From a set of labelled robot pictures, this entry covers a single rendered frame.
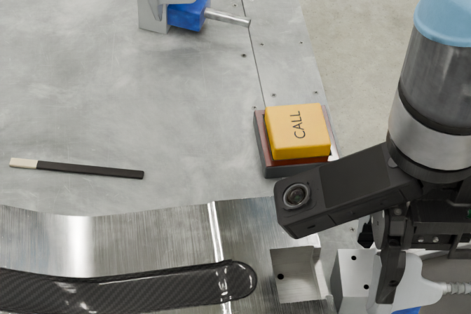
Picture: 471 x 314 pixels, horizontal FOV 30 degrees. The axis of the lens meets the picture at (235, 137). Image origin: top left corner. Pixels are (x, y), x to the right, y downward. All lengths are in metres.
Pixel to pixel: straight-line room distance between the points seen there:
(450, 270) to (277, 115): 0.75
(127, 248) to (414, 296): 0.25
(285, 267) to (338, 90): 1.36
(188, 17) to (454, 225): 0.47
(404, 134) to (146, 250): 0.26
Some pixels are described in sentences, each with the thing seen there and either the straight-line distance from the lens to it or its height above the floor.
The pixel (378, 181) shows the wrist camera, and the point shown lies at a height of 1.01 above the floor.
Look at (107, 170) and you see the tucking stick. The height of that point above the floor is 0.80.
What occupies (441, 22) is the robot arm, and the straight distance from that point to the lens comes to 0.55.
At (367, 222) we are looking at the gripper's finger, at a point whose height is 0.90.
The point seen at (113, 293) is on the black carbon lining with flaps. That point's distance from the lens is 0.75.
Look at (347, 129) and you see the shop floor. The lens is 2.05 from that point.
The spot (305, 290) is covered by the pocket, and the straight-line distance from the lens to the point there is 0.78.
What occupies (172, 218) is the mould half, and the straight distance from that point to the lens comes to 0.78.
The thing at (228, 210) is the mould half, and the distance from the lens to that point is 0.78.
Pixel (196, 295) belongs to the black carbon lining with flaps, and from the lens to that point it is 0.75.
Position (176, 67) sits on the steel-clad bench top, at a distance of 1.02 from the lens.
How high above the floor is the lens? 1.53
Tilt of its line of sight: 50 degrees down
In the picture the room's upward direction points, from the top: 4 degrees clockwise
